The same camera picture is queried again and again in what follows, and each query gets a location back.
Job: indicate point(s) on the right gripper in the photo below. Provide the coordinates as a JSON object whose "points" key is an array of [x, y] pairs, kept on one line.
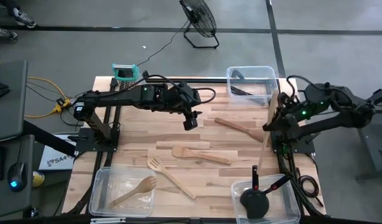
{"points": [[284, 119]]}

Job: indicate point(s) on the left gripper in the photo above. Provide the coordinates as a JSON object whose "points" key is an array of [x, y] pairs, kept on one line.
{"points": [[190, 124]]}

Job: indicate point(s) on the angled wooden spatula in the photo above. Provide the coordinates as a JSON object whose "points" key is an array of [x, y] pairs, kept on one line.
{"points": [[256, 135]]}

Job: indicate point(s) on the narrow wooden spatula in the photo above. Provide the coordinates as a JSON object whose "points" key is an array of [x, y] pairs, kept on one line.
{"points": [[272, 105]]}

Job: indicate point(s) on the wooden spoon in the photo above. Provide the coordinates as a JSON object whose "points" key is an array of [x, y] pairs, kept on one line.
{"points": [[181, 152]]}

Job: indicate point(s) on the wooden spork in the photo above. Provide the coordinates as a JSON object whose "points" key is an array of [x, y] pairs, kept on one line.
{"points": [[146, 185]]}

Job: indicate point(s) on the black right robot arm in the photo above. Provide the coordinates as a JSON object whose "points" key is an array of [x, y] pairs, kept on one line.
{"points": [[349, 109]]}

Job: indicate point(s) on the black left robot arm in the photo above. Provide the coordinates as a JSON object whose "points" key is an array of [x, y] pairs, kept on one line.
{"points": [[122, 97]]}

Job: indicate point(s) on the clear plastic storage bin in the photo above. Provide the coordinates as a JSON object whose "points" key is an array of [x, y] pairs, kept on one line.
{"points": [[116, 180], [287, 208], [259, 81]]}

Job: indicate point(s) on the slotted wooden spatula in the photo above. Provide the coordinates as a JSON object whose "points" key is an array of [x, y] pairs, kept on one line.
{"points": [[175, 182]]}

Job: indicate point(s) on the teal metal box grater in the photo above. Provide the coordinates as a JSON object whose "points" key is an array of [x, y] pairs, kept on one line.
{"points": [[125, 74]]}

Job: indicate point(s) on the black floor fan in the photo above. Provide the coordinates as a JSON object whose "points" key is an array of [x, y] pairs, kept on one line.
{"points": [[198, 15]]}

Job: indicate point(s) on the white printed box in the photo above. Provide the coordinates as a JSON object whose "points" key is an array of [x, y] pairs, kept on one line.
{"points": [[54, 161]]}

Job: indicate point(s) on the black diagonal beam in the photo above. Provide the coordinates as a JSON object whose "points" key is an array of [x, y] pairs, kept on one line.
{"points": [[48, 138]]}

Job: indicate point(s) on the yellow round object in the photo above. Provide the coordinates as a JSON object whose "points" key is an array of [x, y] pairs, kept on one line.
{"points": [[38, 180]]}

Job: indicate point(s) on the gray desk top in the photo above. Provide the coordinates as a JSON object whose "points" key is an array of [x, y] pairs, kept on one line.
{"points": [[23, 149], [10, 109]]}

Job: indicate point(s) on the black computer mouse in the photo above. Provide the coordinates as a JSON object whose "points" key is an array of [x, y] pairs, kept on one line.
{"points": [[16, 174]]}

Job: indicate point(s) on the person's shoe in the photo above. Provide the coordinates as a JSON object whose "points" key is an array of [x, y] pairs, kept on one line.
{"points": [[6, 33], [24, 19]]}

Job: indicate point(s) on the person's leg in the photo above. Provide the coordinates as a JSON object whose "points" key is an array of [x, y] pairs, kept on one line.
{"points": [[12, 3]]}

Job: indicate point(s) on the black metal table frame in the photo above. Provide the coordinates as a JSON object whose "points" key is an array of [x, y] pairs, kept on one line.
{"points": [[117, 119]]}

